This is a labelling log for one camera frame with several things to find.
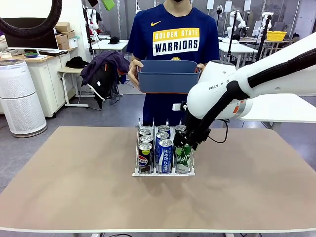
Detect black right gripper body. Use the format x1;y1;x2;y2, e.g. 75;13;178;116
179;115;211;144

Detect blue plastic bin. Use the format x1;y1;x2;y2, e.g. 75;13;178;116
136;60;201;94

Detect person's right hand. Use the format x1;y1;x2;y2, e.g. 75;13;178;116
127;60;144;87

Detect clear acrylic can rack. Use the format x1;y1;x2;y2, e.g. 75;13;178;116
132;118;196;176

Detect white background table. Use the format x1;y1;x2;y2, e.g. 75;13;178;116
91;39;129;51
218;41;259;68

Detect black hat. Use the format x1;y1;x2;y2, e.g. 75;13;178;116
65;56;89;72

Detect black keyboard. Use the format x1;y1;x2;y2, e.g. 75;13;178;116
39;48;69;55

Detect person in navy shirt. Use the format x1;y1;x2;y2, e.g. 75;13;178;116
126;0;220;126

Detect small white rolling table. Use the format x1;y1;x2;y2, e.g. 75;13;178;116
58;68;90;108

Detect black computer monitor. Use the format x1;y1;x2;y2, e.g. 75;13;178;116
3;29;59;50

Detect white side table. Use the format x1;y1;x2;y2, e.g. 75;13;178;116
219;93;316;131

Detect wooden shelf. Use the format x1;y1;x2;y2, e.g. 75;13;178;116
264;39;294;54

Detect white air purifier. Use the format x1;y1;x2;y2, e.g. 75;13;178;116
0;59;47;138

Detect yellow plastic crate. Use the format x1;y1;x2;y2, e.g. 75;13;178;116
267;30;287;41

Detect black braided cable sleeve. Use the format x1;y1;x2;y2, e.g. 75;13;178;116
0;0;63;38
195;48;316;144

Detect black camera stand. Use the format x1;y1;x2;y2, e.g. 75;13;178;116
254;13;274;64
225;11;239;69

